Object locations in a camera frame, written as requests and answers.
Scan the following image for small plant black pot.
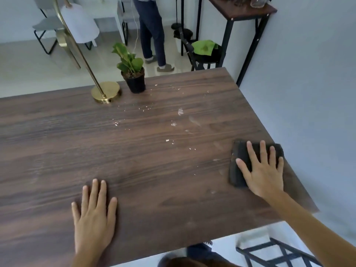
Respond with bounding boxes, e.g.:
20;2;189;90
112;42;146;94

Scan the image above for gold lamp white shade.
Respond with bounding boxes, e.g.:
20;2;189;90
53;0;122;104

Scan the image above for green cloth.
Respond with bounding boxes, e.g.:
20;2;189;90
191;39;219;56

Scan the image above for wooden console table black legs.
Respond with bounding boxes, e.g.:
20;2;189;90
181;0;278;87

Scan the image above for black folding frame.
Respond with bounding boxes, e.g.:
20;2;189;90
235;237;323;267

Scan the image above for person's legs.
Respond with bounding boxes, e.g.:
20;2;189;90
158;243;231;267

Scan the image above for person's right forearm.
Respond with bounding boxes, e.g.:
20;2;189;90
263;190;356;267

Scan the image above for black stool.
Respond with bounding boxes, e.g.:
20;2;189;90
174;27;223;71

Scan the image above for white side table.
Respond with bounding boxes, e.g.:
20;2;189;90
83;0;126;47

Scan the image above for grey chair black frame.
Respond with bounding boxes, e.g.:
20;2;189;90
32;0;94;55
119;0;141;46

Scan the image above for person's left forearm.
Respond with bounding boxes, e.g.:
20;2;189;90
71;248;106;267

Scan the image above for dark grey cleaning cloth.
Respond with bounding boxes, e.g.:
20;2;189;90
229;139;285;189

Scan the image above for person's right hand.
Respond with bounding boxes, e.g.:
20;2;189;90
235;140;285;202

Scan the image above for person's left hand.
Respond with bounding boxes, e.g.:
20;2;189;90
71;178;118;256

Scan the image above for thin white cable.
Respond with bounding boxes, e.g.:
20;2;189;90
133;9;140;57

